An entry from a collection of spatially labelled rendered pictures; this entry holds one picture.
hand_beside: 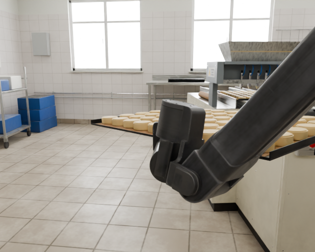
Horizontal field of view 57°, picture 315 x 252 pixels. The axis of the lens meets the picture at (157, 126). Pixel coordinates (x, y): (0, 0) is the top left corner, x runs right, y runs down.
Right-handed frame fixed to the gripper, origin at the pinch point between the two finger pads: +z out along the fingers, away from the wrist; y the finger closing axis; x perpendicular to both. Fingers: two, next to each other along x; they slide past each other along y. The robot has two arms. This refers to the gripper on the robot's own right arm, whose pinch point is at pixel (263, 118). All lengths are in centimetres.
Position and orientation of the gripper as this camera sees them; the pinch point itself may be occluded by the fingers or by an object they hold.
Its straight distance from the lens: 93.8
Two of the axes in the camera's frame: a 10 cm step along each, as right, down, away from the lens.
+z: -10.0, 0.1, 1.0
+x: -0.9, 1.8, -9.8
